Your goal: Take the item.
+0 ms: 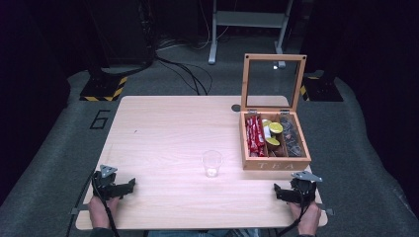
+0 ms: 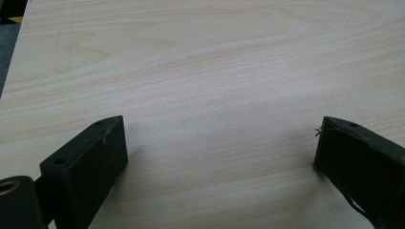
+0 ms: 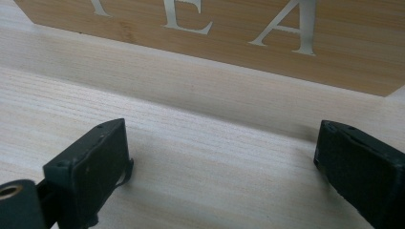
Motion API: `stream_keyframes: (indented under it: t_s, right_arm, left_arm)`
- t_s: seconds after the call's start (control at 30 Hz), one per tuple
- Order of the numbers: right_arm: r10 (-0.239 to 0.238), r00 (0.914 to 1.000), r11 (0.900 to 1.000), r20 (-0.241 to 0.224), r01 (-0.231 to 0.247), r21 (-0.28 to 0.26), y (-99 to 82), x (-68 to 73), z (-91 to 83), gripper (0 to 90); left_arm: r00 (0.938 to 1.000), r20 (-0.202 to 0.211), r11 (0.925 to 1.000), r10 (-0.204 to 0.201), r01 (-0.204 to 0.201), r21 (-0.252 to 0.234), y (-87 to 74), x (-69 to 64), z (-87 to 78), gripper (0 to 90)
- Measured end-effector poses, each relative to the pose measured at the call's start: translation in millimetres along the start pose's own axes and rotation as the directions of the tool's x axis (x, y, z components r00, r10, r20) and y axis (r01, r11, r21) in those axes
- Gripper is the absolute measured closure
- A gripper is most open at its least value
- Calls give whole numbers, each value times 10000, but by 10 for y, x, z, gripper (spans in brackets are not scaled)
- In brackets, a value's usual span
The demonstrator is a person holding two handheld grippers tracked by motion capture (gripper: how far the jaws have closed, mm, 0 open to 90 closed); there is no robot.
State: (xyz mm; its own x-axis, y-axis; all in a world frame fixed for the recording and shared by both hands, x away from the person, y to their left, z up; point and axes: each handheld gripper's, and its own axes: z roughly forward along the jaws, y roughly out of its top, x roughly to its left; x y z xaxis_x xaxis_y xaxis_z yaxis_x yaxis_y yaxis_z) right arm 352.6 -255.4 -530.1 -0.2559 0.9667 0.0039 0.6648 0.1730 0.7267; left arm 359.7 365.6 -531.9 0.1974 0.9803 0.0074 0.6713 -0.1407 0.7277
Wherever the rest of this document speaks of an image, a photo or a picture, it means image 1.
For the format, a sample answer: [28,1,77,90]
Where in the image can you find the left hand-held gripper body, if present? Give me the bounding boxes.
[91,164,126,200]

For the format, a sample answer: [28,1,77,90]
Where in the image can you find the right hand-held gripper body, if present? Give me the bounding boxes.
[290,170,323,205]

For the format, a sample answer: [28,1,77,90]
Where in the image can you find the person's left hand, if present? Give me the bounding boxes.
[87,195,121,229]

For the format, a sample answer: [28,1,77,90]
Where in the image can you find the person's right hand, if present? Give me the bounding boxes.
[289,199,322,236]

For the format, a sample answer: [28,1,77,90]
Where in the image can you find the wooden box with lid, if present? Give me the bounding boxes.
[239,53,312,172]

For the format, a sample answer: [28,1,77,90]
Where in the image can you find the row of dark tea bags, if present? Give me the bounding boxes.
[280,115,306,158]

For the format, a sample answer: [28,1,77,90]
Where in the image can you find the row of red packets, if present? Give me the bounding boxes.
[245,115,267,158]

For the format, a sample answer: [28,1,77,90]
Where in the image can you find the large yellow lid capsule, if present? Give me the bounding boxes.
[268,121,285,135]

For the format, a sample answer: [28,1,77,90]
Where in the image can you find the clear plastic cup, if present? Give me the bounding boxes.
[201,149,224,179]

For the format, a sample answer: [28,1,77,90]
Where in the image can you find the black yellow striped stand base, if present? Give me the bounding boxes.
[79,67,129,103]
[298,69,344,103]

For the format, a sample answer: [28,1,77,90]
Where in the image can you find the black cabinet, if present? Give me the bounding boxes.
[82,0,156,68]

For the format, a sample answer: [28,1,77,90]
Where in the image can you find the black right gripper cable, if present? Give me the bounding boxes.
[276,184,313,237]

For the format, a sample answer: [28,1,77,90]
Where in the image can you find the grey table bracket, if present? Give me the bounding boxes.
[69,203,90,216]
[316,202,335,217]

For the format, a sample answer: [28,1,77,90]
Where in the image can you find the bundle of black floor cables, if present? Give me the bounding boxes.
[153,36,214,97]

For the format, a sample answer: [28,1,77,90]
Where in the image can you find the grey metal stand frame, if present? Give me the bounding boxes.
[208,0,294,69]

